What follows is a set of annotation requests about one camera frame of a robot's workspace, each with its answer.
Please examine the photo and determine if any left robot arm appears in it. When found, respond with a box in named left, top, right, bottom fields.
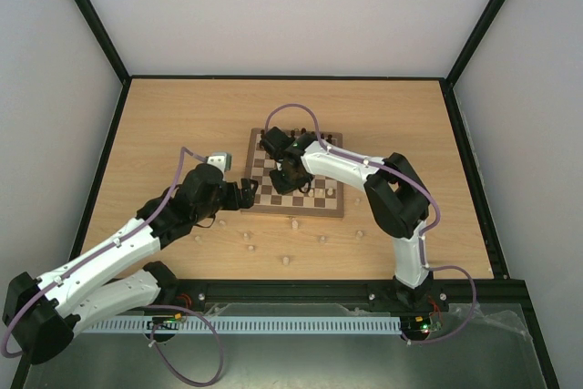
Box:
left=2, top=163, right=259, bottom=364

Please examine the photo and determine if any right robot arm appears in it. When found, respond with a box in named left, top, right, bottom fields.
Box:
left=260, top=127, right=433, bottom=309

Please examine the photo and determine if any wooden chess board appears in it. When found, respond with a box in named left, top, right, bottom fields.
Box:
left=240, top=128, right=346, bottom=220

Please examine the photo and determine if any left circuit board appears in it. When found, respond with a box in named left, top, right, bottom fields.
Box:
left=144, top=313, right=189, bottom=332

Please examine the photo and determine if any circuit board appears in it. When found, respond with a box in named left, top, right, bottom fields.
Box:
left=401, top=312, right=444, bottom=335
left=144, top=313, right=189, bottom=332

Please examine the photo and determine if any right circuit board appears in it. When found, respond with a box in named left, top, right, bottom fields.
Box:
left=401, top=312, right=444, bottom=335

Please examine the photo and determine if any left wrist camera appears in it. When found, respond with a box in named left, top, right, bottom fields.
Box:
left=207, top=152, right=232, bottom=175

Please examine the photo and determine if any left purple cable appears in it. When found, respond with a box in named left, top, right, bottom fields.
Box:
left=0, top=147, right=225, bottom=386

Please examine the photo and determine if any grey slotted cable duct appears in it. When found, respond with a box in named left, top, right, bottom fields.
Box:
left=86, top=315, right=402, bottom=335

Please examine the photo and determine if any black aluminium frame rail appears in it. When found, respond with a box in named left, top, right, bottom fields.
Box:
left=157, top=279, right=532, bottom=315

